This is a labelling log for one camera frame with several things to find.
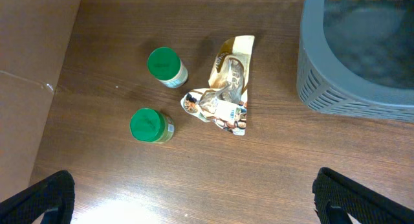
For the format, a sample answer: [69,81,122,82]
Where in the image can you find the brown white snack bag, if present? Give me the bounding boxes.
[180,35,255,136]

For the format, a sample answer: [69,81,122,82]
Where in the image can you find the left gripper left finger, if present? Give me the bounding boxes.
[1,170,75,224]

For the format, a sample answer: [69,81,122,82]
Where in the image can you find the grey plastic basket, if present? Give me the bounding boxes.
[296,0,413,122]

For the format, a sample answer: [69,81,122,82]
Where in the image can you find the green lid jar green contents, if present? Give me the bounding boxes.
[129,108,175,144]

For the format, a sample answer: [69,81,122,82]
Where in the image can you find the green lid jar white label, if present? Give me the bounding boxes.
[147,47,188,89]

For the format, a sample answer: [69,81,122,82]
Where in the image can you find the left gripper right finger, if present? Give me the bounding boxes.
[312,167,413,224]

